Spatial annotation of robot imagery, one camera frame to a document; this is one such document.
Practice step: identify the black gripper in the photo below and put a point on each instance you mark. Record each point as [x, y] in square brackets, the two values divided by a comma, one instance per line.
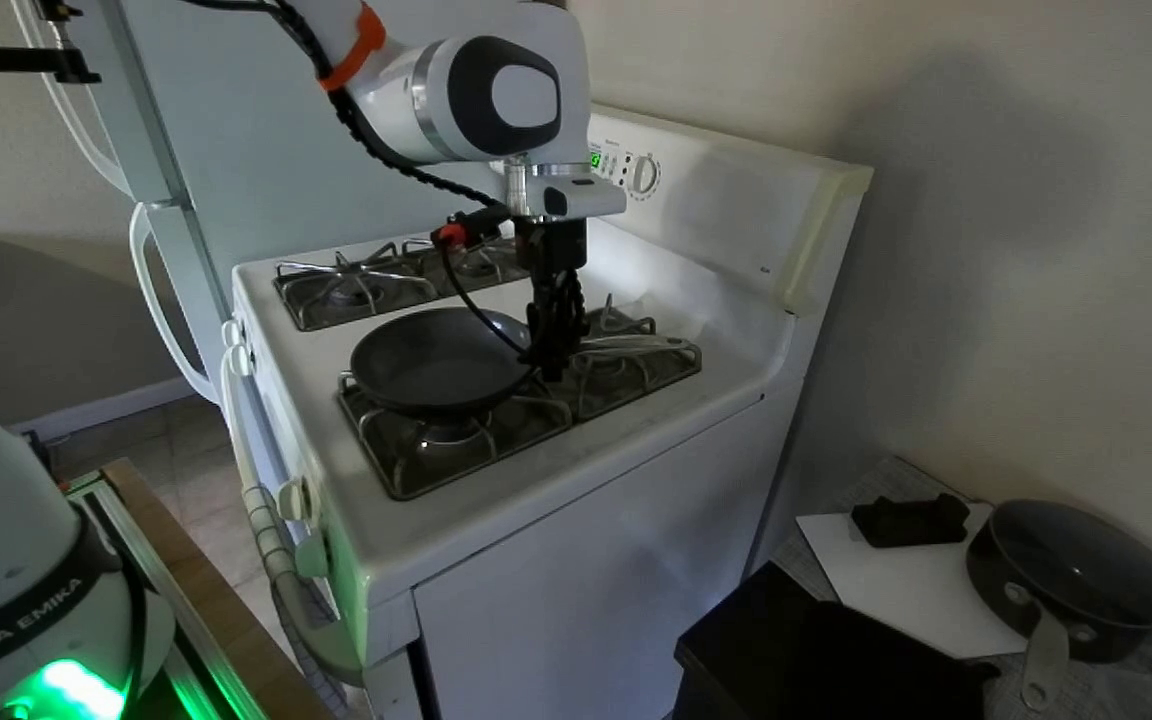
[559, 242]

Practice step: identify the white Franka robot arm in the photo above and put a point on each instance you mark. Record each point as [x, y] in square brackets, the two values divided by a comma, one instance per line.
[470, 95]

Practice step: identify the stove clock control panel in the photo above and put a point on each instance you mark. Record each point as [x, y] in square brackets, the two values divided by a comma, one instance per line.
[621, 171]

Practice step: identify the white gas stove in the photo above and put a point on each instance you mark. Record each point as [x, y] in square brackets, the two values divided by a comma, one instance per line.
[576, 561]

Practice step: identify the white stove knob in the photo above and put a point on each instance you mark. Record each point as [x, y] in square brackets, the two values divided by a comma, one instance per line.
[239, 362]
[298, 502]

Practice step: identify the metal burner grate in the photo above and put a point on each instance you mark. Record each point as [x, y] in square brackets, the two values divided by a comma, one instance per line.
[640, 353]
[450, 264]
[470, 447]
[320, 292]

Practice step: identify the white refrigerator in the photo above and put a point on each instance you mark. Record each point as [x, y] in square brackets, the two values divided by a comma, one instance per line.
[258, 144]

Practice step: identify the small black flat object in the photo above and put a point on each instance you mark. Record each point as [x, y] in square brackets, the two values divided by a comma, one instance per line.
[910, 522]

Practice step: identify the black bin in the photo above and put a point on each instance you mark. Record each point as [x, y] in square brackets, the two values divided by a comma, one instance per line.
[818, 655]

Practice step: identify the white flat board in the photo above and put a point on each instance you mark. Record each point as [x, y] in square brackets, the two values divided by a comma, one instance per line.
[910, 587]

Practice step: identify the wooden edged robot table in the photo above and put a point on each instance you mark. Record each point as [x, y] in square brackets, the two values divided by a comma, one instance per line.
[200, 587]

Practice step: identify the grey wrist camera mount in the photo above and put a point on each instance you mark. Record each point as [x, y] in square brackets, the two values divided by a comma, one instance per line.
[562, 193]

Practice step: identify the black mounting bracket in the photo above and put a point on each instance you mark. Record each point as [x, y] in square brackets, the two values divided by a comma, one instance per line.
[18, 61]

